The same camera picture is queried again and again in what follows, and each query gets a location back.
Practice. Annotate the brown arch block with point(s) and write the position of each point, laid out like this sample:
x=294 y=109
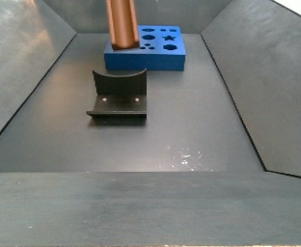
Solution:
x=122 y=24

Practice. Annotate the blue foam shape board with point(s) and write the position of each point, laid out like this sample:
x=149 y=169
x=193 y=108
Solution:
x=161 y=50

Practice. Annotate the black curved fixture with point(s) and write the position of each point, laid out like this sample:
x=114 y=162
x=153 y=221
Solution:
x=120 y=95

